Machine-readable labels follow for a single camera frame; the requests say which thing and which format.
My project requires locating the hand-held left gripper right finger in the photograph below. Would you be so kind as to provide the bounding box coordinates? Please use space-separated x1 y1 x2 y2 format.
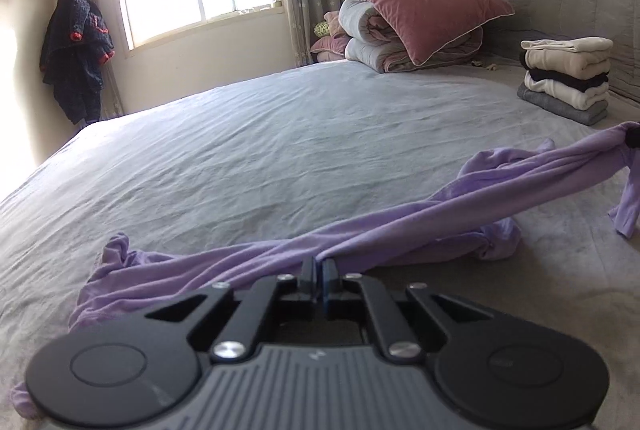
324 260 496 362

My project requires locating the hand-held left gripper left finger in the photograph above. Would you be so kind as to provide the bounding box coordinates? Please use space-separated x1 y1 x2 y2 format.
145 257 320 363

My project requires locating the purple garment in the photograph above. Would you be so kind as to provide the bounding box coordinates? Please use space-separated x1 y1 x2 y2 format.
10 121 640 418

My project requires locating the grey folded garment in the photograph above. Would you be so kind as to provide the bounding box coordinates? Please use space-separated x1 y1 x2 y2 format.
516 85 609 126

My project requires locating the thick white folded garment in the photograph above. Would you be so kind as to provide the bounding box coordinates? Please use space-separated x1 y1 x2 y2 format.
522 78 610 110

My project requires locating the black folded garment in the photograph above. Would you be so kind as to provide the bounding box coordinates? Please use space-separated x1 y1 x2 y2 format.
524 68 610 92

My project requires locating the cream folded garment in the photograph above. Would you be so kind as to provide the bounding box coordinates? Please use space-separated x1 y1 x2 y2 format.
525 45 612 78

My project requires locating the thin white folded garment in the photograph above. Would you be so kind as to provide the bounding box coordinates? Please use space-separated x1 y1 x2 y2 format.
521 37 614 54

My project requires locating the small pink pillow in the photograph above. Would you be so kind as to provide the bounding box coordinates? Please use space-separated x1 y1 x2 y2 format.
310 10 351 64

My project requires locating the folded quilts pile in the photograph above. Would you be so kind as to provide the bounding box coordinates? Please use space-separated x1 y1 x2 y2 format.
339 0 485 74

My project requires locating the dark blue hanging jacket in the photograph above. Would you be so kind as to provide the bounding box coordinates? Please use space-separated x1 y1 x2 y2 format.
41 0 115 125

